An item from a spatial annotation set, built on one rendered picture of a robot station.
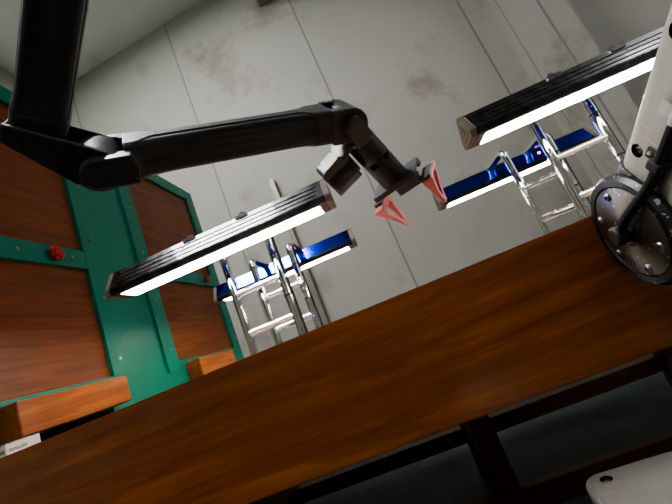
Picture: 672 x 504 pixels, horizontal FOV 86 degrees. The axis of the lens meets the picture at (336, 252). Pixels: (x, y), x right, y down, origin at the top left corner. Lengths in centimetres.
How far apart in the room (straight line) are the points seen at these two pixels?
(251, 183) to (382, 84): 136
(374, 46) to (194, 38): 176
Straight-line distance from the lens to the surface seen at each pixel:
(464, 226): 280
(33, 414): 101
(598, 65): 109
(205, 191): 343
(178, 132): 59
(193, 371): 154
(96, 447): 71
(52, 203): 140
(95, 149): 57
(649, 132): 43
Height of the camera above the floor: 75
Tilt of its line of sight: 12 degrees up
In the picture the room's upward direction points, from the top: 22 degrees counter-clockwise
